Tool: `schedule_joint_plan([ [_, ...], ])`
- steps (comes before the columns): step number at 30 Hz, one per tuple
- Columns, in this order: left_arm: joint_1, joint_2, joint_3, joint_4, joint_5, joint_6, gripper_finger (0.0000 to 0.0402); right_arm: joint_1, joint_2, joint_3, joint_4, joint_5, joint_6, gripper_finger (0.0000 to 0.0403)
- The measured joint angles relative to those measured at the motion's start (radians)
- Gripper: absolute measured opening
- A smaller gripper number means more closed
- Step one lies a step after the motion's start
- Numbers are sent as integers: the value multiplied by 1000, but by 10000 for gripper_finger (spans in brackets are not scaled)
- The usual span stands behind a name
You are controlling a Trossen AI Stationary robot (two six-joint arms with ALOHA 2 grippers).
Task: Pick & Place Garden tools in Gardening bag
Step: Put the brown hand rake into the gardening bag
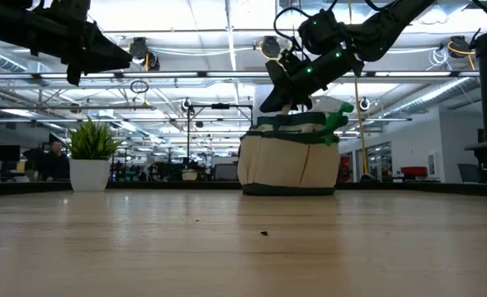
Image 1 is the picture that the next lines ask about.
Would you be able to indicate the person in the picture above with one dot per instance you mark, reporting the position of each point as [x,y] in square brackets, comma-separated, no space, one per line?
[55,165]

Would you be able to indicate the distant dark monitor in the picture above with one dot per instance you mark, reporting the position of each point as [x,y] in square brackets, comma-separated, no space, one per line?
[4,152]

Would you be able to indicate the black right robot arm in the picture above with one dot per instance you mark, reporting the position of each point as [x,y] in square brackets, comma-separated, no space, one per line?
[392,20]

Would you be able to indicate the long ceiling light bar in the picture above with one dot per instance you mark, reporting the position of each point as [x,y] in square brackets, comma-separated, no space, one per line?
[185,74]

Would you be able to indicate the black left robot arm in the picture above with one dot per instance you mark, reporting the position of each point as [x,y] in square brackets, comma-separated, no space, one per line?
[0,24]

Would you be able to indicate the beige gardening bag green trim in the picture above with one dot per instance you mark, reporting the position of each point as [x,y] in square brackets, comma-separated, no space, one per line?
[285,165]

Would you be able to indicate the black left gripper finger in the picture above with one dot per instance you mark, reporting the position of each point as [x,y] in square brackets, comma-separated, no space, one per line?
[74,74]
[103,57]

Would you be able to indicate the green spray bottle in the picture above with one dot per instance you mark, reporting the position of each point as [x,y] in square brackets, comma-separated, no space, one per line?
[334,121]

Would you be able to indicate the black aluminium table frame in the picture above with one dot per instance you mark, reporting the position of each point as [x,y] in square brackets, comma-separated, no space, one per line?
[165,185]

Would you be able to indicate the red seat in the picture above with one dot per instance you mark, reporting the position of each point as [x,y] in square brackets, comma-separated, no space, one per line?
[414,171]

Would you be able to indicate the silver ventilation duct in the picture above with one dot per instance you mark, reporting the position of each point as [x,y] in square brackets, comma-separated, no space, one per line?
[433,97]

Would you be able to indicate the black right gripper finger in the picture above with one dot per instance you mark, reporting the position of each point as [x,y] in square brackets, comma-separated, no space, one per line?
[301,102]
[276,101]

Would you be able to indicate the white building column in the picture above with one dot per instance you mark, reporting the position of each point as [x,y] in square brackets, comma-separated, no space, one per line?
[256,99]

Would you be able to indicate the white round container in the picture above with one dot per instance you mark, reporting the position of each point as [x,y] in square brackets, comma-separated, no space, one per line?
[189,175]

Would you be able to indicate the artificial plant in white pot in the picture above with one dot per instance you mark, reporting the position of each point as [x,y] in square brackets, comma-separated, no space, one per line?
[90,175]

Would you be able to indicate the red background object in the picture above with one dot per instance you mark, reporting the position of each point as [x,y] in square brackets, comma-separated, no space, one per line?
[346,169]

